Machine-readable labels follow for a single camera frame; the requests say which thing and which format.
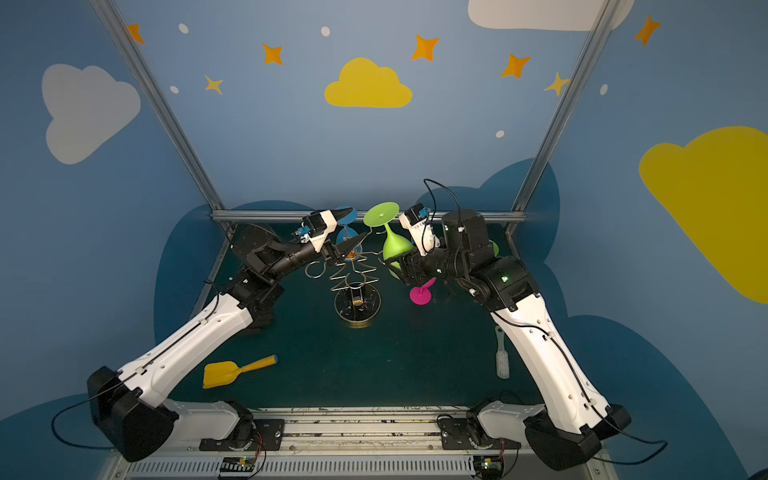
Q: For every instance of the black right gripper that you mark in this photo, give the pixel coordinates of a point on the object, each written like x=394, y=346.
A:
x=411, y=264

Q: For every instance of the blue wine glass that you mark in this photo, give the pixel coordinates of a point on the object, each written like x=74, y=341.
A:
x=346, y=231

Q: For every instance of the pink wine glass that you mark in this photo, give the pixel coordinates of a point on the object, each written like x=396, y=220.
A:
x=422, y=295

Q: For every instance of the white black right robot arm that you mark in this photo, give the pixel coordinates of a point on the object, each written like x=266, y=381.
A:
x=569, y=425

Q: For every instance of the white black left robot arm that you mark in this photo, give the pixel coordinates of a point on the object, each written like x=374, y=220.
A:
x=131, y=406

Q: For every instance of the black glove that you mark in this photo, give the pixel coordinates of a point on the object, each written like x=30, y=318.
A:
x=261, y=320

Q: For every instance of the white cleaning brush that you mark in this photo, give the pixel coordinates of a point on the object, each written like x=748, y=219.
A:
x=501, y=357

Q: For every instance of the yellow plastic scoop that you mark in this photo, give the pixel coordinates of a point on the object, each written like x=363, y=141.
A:
x=220, y=374

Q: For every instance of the right green circuit board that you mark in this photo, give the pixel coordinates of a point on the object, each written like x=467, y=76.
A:
x=488, y=468

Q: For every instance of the green circuit board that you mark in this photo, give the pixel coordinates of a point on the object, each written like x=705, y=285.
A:
x=236, y=468
x=488, y=468

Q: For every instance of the left green circuit board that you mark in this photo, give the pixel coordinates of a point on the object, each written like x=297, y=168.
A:
x=236, y=468

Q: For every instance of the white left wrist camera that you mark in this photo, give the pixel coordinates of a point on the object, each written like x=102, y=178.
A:
x=316, y=227

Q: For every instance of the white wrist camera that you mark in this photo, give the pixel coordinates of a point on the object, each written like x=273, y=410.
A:
x=416, y=220
x=316, y=227

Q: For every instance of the gold wire glass rack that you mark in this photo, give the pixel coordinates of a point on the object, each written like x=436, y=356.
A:
x=356, y=300

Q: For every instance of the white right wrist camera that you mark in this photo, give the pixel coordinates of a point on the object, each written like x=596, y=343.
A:
x=416, y=220

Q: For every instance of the right aluminium corner post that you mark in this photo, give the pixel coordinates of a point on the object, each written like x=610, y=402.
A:
x=584, y=66

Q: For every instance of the aluminium corner post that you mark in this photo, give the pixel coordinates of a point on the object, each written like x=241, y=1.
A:
x=113, y=22
x=584, y=66

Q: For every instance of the horizontal aluminium back rail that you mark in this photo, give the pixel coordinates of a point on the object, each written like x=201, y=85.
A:
x=269, y=216

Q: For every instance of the left aluminium corner post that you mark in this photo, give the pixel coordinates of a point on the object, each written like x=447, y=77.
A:
x=113, y=22

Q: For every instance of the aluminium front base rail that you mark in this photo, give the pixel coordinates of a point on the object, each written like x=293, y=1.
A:
x=350, y=443

